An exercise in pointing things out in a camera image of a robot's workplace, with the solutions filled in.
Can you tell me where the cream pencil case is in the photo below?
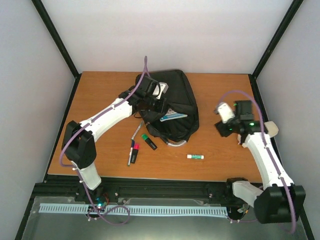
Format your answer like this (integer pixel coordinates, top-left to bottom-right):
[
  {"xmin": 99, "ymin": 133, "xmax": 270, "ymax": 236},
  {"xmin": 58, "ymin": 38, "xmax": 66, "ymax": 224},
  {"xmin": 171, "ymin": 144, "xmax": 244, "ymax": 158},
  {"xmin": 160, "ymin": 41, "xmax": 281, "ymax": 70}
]
[{"xmin": 237, "ymin": 121, "xmax": 280, "ymax": 147}]

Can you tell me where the dog picture book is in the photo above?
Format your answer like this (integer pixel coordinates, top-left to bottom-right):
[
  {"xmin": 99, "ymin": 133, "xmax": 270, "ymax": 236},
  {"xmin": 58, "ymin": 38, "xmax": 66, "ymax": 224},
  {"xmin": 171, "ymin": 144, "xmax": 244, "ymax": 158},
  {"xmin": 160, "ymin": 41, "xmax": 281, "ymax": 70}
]
[{"xmin": 159, "ymin": 113, "xmax": 188, "ymax": 122}]

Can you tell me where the black student bag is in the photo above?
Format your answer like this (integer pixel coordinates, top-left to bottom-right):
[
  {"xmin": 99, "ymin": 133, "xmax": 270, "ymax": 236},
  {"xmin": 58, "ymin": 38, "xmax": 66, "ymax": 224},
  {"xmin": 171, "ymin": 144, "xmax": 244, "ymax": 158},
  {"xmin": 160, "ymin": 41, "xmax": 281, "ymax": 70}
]
[{"xmin": 138, "ymin": 69, "xmax": 200, "ymax": 147}]

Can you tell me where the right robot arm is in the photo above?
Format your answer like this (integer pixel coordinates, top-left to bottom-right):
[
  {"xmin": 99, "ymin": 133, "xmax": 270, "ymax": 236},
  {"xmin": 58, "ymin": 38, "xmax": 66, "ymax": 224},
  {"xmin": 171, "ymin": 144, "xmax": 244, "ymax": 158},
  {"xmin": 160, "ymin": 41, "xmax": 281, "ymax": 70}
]
[{"xmin": 215, "ymin": 118, "xmax": 306, "ymax": 224}]

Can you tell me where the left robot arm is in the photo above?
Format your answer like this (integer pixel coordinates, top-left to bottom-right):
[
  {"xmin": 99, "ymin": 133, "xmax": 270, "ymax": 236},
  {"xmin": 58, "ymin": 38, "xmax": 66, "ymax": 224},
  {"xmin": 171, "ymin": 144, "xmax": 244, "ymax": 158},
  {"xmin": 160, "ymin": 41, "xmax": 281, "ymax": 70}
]
[{"xmin": 59, "ymin": 92, "xmax": 167, "ymax": 202}]

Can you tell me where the silver pen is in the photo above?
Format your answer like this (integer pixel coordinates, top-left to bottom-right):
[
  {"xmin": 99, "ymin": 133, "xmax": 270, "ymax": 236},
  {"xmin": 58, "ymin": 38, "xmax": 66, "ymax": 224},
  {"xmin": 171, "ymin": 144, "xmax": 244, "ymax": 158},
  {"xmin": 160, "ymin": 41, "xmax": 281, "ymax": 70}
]
[{"xmin": 131, "ymin": 120, "xmax": 144, "ymax": 140}]

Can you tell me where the green highlighter marker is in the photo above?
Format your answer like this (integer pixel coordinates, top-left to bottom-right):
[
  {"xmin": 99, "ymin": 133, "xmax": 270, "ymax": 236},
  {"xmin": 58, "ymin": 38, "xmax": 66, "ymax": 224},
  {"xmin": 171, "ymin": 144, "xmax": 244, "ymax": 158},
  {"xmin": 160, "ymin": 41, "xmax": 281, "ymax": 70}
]
[{"xmin": 141, "ymin": 134, "xmax": 158, "ymax": 151}]

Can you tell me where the pink highlighter marker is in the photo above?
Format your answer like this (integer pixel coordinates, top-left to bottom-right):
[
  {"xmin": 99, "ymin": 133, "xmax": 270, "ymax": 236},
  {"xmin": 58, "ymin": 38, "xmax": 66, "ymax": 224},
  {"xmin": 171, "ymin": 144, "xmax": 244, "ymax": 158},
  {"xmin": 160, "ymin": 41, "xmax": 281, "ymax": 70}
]
[{"xmin": 130, "ymin": 143, "xmax": 140, "ymax": 164}]

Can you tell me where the white glue stick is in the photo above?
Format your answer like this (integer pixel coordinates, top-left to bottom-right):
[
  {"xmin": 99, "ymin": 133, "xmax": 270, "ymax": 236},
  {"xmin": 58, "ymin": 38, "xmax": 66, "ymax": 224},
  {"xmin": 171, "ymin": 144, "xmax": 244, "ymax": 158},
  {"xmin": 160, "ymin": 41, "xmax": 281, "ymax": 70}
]
[{"xmin": 186, "ymin": 154, "xmax": 205, "ymax": 160}]

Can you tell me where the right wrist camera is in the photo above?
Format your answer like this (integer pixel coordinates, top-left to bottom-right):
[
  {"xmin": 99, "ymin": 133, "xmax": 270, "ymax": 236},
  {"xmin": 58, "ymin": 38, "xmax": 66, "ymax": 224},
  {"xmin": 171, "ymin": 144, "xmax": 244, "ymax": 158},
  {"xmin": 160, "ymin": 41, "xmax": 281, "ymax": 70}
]
[{"xmin": 214, "ymin": 100, "xmax": 254, "ymax": 124}]

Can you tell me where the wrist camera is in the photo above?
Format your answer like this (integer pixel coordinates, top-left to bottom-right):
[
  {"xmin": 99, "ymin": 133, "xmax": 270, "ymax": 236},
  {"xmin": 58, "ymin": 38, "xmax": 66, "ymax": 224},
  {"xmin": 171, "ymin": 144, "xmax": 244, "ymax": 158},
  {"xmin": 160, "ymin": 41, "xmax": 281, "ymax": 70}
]
[
  {"xmin": 214, "ymin": 100, "xmax": 254, "ymax": 124},
  {"xmin": 137, "ymin": 76, "xmax": 169, "ymax": 100}
]

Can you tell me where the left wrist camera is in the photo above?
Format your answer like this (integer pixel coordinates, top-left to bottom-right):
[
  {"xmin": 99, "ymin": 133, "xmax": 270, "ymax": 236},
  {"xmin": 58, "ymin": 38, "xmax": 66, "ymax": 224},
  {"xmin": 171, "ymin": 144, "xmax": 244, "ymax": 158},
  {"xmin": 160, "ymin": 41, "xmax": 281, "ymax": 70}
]
[{"xmin": 137, "ymin": 76, "xmax": 169, "ymax": 100}]

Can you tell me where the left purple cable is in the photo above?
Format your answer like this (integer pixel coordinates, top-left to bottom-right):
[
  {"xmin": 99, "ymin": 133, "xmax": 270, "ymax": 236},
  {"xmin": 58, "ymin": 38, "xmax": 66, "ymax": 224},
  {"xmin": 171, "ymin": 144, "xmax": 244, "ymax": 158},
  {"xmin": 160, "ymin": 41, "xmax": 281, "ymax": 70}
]
[{"xmin": 59, "ymin": 56, "xmax": 162, "ymax": 226}]

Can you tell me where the light blue cable duct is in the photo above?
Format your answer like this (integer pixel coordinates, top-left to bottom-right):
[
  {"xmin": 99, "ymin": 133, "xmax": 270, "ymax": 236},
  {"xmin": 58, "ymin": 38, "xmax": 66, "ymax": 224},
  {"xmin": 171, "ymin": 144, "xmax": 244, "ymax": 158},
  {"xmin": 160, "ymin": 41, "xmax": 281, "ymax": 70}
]
[{"xmin": 38, "ymin": 203, "xmax": 228, "ymax": 218}]

